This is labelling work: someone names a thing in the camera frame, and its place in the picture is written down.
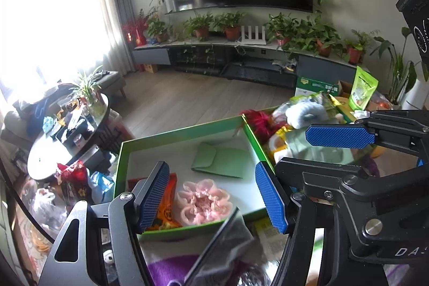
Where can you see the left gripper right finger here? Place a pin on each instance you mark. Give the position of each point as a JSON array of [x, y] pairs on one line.
[[273, 196]]

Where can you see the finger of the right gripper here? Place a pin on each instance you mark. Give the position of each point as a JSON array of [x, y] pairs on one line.
[[341, 136]]

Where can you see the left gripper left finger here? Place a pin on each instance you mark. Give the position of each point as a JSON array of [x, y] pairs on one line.
[[148, 195]]

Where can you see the orange snack bag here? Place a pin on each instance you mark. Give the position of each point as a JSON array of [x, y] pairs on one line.
[[164, 217]]

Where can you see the pink fabric flower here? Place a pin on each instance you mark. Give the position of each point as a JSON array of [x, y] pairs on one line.
[[202, 202]]

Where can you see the green felt pouch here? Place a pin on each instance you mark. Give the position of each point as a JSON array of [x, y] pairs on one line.
[[219, 161]]

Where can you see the green snack pouch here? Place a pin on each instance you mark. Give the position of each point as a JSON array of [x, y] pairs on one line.
[[364, 85]]

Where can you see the pale green refill pouch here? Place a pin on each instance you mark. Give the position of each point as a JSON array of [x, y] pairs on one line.
[[299, 148]]

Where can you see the green box left compartment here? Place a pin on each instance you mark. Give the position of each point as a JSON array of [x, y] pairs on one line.
[[178, 148]]

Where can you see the red feather toy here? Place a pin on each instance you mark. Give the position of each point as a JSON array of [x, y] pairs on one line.
[[261, 123]]

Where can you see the black items zip bag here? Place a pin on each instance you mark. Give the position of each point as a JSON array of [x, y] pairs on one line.
[[233, 257]]

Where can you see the red gift bag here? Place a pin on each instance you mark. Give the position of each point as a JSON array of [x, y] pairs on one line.
[[73, 180]]

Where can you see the round coffee table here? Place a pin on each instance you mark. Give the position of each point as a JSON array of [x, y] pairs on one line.
[[48, 150]]

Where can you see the tv console cabinet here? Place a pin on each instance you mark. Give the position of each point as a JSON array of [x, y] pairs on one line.
[[257, 64]]

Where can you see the white router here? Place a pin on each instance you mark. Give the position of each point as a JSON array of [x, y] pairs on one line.
[[253, 35]]

